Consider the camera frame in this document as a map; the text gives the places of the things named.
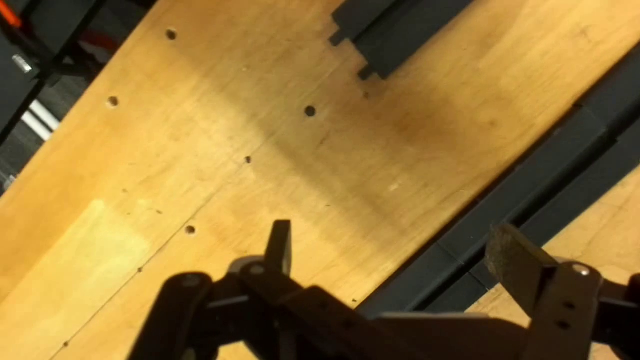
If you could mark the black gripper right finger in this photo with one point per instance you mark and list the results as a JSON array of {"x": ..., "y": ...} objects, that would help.
[{"x": 523, "y": 270}]

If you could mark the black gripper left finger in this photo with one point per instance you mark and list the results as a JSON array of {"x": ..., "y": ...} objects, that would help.
[{"x": 280, "y": 246}]

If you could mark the silver aluminium extrusion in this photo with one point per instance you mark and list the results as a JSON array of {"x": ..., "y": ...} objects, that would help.
[{"x": 40, "y": 116}]

